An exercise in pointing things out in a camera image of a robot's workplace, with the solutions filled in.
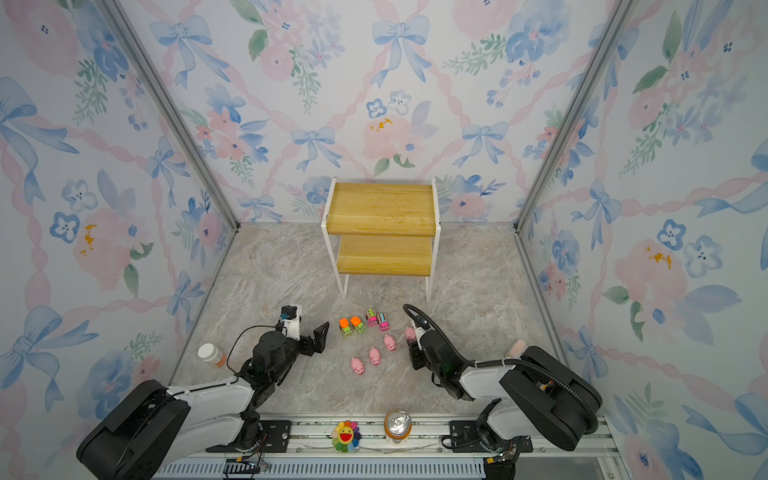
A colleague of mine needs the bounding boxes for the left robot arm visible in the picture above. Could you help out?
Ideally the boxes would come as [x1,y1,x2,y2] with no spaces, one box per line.
[76,319,329,479]

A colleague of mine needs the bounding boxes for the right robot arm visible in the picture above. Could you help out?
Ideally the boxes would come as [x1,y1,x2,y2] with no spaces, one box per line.
[408,326,602,453]

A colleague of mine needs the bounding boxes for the right arm mounting base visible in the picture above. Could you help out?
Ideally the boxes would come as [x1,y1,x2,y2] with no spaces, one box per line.
[441,420,533,455]

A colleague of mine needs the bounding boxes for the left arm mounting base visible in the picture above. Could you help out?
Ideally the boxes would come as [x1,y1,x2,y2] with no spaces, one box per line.
[205,420,292,454]

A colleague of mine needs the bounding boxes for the left green orange toy truck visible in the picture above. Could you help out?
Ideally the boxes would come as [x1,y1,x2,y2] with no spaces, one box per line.
[339,318,352,337]

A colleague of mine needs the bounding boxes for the green orange toy truck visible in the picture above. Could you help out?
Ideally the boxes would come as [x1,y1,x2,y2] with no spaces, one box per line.
[339,318,352,337]
[350,316,367,334]

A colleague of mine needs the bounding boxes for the right green orange toy truck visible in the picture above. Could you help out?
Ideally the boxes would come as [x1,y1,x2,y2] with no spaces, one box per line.
[350,316,367,334]

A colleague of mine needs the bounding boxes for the pink truck blue top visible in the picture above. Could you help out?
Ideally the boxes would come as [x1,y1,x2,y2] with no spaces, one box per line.
[374,313,390,332]

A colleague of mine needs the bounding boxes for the pink truck green top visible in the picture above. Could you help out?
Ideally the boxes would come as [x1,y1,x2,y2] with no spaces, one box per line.
[366,307,379,327]

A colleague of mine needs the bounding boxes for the white capped pill bottle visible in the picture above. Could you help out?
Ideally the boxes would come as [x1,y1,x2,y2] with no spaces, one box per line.
[197,343,227,368]

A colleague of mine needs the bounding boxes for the orange metal can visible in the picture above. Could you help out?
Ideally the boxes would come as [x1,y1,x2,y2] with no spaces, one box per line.
[383,409,413,446]

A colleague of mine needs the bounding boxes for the rainbow smiling flower plush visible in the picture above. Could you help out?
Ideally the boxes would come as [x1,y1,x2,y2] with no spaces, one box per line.
[331,420,362,453]

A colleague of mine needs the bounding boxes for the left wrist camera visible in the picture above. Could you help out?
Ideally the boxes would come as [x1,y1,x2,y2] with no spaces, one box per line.
[279,305,302,341]

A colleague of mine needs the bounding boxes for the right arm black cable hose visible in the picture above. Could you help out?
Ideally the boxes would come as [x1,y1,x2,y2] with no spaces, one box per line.
[401,302,601,433]

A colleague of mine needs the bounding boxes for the aluminium mounting rail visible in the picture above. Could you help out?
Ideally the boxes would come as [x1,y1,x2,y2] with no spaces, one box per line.
[150,414,629,479]

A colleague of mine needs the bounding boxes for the wooden two-tier white-frame shelf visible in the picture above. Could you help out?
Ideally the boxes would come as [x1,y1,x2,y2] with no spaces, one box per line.
[320,178,442,301]

